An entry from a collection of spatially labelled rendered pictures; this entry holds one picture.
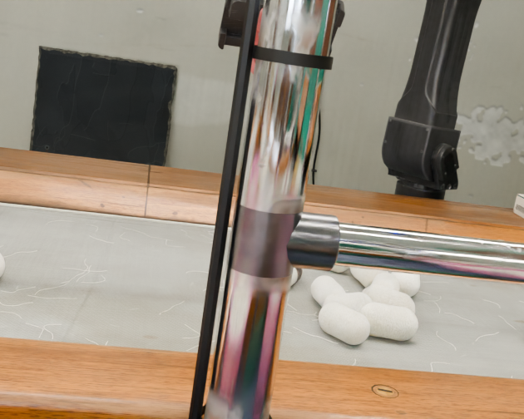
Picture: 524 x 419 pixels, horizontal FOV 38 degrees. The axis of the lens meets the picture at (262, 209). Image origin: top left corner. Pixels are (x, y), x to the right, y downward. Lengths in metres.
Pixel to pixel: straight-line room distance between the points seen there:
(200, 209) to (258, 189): 0.41
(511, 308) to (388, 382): 0.24
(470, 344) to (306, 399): 0.19
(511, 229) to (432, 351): 0.29
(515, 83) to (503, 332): 2.20
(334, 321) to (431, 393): 0.11
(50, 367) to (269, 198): 0.12
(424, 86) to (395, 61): 1.64
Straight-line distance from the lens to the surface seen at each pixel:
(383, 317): 0.45
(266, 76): 0.24
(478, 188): 2.71
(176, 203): 0.65
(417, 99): 0.94
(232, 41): 0.69
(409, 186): 0.96
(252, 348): 0.26
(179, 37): 2.53
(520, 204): 0.80
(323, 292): 0.48
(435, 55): 0.94
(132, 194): 0.65
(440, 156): 0.92
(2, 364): 0.32
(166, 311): 0.45
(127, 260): 0.53
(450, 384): 0.36
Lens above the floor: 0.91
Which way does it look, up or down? 13 degrees down
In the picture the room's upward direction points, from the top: 9 degrees clockwise
